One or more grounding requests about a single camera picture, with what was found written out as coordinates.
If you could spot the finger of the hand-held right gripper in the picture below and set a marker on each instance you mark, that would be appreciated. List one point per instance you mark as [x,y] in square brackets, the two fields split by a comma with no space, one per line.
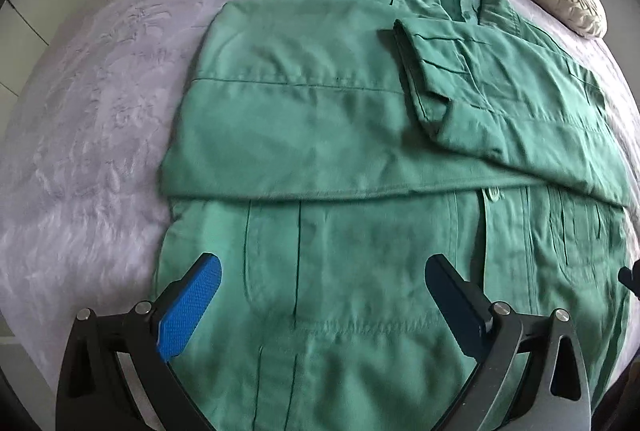
[631,278]

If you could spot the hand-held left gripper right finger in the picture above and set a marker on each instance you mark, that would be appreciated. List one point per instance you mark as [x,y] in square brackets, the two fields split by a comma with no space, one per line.
[455,306]

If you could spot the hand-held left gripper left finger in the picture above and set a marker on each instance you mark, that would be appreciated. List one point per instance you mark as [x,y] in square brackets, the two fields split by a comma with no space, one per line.
[192,306]

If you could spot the green work jacket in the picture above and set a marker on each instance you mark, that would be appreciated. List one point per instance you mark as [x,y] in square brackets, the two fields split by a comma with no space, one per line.
[325,136]

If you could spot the purple embossed blanket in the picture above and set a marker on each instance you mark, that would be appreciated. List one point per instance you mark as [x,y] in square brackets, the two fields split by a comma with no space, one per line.
[100,136]

